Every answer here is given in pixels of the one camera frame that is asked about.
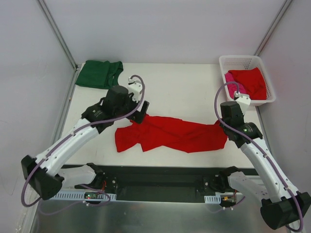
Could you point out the white plastic basket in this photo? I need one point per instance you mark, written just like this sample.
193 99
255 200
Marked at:
248 62

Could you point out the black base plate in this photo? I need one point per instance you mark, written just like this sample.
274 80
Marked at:
163 184

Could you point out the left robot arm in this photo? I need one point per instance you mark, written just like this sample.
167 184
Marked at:
45 172

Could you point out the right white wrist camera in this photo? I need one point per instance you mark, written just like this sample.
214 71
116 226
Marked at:
243 100

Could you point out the folded green t shirt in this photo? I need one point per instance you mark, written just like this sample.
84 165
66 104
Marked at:
99 75

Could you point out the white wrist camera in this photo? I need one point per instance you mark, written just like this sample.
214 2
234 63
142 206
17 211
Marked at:
135 87
243 100

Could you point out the red t shirt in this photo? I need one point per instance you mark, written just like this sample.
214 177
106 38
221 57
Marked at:
174 133
253 82

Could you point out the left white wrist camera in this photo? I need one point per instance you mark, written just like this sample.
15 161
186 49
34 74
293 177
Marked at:
135 87

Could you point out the red t shirt in basket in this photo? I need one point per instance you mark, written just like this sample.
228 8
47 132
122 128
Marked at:
253 82

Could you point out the white cable duct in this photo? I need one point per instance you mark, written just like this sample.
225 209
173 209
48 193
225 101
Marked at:
83 195
216 199

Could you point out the aluminium frame post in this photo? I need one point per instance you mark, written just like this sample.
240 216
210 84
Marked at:
273 26
57 33

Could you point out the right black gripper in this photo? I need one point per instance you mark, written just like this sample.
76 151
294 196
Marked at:
225 129

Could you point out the right aluminium frame post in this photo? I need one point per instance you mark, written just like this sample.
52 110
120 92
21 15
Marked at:
273 26

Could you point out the right white cable duct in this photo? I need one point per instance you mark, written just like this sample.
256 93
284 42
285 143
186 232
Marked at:
216 199

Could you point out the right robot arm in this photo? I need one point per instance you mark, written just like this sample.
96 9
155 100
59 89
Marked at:
281 203

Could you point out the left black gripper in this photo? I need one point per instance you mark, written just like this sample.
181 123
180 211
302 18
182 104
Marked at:
141 112

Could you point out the left white cable duct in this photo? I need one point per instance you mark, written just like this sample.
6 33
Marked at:
83 195

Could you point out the left aluminium frame post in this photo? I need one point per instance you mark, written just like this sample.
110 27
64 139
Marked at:
57 33

